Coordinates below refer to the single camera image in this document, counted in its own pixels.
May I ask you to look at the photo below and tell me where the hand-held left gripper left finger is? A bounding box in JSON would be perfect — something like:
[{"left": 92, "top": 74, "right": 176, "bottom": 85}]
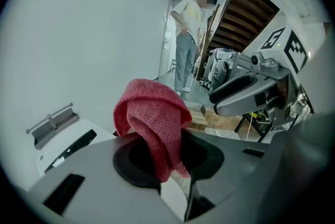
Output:
[{"left": 28, "top": 136, "right": 181, "bottom": 224}]

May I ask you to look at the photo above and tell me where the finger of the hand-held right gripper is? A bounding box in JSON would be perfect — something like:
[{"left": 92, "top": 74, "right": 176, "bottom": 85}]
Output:
[{"left": 208, "top": 74, "right": 280, "bottom": 118}]

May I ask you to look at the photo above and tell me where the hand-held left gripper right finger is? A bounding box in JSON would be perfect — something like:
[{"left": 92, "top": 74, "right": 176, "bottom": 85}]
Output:
[{"left": 182, "top": 128, "right": 273, "bottom": 221}]

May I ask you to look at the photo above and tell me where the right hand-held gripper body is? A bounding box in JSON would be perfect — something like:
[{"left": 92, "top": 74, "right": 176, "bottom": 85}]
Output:
[{"left": 240, "top": 24, "right": 314, "bottom": 127}]

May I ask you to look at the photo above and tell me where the white toilet lid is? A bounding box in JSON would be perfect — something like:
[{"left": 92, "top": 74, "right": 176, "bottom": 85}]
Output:
[{"left": 35, "top": 118, "right": 189, "bottom": 218}]

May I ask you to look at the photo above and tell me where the pink cloth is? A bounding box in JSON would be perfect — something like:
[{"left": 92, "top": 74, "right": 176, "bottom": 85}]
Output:
[{"left": 113, "top": 78, "right": 193, "bottom": 184}]

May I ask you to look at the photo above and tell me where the black appliance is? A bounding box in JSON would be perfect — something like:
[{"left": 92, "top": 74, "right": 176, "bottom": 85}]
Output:
[{"left": 206, "top": 47, "right": 242, "bottom": 93}]

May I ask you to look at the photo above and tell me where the wooden slat platform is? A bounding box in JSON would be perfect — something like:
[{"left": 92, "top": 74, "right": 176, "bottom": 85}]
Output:
[{"left": 188, "top": 0, "right": 281, "bottom": 132}]

